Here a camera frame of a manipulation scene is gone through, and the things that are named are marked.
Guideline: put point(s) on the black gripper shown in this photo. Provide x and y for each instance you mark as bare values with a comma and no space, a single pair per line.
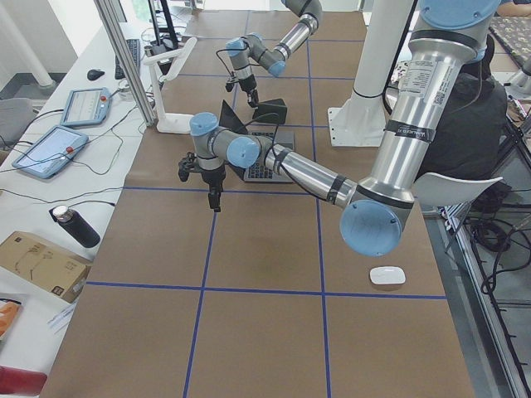
212,177
248,84

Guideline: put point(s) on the black mouse pad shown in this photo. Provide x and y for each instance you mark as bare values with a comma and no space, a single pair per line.
271,112

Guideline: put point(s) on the grey laptop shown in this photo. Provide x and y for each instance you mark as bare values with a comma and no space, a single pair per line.
244,154

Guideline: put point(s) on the white computer mouse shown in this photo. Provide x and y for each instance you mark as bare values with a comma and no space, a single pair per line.
387,275

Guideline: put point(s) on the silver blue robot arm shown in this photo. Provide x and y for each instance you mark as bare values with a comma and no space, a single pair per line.
411,58
251,47

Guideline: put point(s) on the black computer mouse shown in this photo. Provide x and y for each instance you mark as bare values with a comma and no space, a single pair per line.
94,74

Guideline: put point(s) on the black water bottle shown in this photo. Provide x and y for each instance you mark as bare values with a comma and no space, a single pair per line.
75,225

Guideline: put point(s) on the blue teach pendant far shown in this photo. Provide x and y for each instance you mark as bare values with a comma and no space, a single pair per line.
86,107

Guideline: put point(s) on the blue teach pendant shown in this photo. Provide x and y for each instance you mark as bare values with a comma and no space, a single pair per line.
51,152
86,107

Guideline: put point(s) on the blue teach pendant near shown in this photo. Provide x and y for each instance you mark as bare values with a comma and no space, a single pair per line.
51,152

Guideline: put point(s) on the cardboard box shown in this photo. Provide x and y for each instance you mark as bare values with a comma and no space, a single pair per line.
48,266

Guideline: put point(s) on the white chair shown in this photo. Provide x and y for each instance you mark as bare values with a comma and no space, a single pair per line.
433,189

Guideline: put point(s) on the person in black hoodie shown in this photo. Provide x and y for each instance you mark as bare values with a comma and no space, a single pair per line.
467,137

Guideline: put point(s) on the red cylinder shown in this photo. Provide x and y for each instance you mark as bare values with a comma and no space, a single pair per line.
21,382

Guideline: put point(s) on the aluminium frame post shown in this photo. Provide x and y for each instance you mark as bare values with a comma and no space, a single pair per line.
110,21

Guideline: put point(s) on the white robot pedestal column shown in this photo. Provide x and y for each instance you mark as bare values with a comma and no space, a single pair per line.
361,120

